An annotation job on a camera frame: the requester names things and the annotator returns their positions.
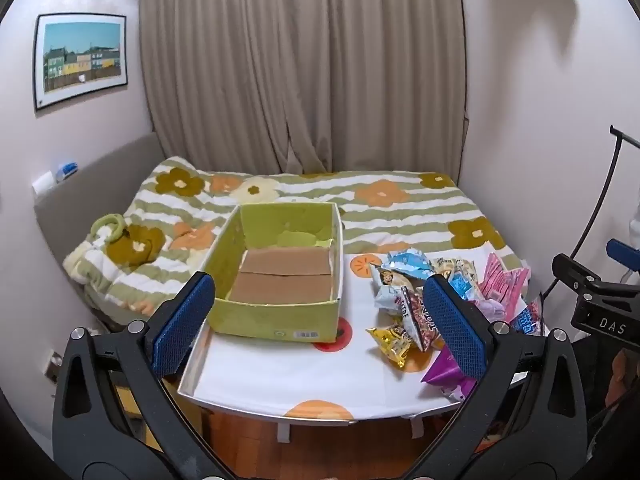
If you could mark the framed houses picture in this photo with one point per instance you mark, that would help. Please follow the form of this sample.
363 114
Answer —
80 57

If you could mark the white fruit print table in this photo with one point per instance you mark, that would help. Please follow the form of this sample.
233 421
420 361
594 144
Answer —
280 375

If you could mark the blue white snack packet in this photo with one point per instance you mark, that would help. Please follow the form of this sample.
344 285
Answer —
527 320

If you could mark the light blue snack packet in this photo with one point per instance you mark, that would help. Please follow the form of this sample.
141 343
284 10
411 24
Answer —
405 261

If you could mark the green cardboard box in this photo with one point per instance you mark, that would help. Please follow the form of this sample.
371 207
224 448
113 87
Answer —
270 317

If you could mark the cream orange snack packet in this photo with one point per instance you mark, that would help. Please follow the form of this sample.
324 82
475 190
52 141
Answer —
457 266

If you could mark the grey potato chips packet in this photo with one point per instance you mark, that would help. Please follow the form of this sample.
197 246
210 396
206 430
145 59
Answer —
387 287

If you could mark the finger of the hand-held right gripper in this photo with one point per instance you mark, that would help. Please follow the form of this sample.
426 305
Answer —
575 272
622 255

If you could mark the dark red snack packet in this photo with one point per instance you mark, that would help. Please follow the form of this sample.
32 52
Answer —
417 317

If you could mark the pink snack packet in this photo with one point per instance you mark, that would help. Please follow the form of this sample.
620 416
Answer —
502 280

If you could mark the lilac crumpled packet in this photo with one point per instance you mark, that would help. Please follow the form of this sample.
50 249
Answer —
490 309

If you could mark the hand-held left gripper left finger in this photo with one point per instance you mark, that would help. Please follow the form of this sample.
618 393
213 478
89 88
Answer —
182 325

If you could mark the striped floral blanket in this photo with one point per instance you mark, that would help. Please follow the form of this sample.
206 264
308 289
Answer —
400 210

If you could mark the beige curtain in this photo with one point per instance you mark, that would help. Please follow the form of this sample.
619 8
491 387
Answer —
300 60

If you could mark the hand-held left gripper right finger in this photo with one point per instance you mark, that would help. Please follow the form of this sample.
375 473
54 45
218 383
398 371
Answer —
457 330

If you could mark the small blue snack packet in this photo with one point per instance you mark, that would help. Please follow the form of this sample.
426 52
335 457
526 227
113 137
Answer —
462 286

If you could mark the grey bed headboard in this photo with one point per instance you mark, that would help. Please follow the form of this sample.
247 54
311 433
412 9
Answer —
100 180

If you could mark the yellow snack packet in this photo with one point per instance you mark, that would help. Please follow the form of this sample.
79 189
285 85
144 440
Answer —
392 345

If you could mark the grey wall outlet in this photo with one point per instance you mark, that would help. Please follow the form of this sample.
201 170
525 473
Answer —
51 366

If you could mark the white wall socket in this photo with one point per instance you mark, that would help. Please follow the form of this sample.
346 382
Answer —
42 182

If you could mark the blue and white object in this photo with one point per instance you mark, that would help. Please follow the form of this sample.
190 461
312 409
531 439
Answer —
66 171

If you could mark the purple snack packet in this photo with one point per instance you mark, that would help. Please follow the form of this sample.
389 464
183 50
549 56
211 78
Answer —
445 372

